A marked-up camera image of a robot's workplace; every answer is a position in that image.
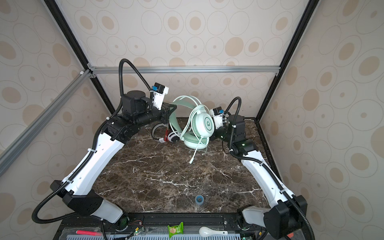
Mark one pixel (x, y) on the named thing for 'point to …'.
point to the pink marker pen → (89, 233)
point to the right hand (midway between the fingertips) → (204, 124)
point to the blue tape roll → (199, 199)
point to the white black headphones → (172, 137)
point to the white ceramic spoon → (205, 231)
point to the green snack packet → (174, 229)
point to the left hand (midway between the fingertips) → (178, 104)
